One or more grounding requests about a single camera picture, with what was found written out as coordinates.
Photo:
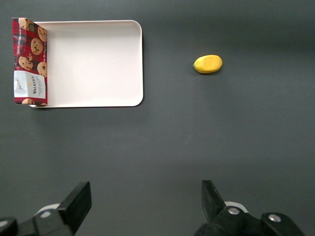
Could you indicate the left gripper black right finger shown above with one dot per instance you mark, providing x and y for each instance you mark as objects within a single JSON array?
[{"x": 212, "y": 204}]

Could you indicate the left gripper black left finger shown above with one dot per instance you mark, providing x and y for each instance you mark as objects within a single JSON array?
[{"x": 76, "y": 201}]

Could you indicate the red tartan cookie box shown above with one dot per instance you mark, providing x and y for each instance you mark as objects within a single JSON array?
[{"x": 29, "y": 61}]

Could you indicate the white rectangular tray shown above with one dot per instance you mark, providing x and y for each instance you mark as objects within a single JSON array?
[{"x": 98, "y": 64}]

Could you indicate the dark grey table mat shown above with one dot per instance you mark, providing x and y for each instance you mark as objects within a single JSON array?
[{"x": 172, "y": 147}]

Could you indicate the yellow oval bread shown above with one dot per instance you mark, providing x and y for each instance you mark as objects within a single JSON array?
[{"x": 208, "y": 64}]

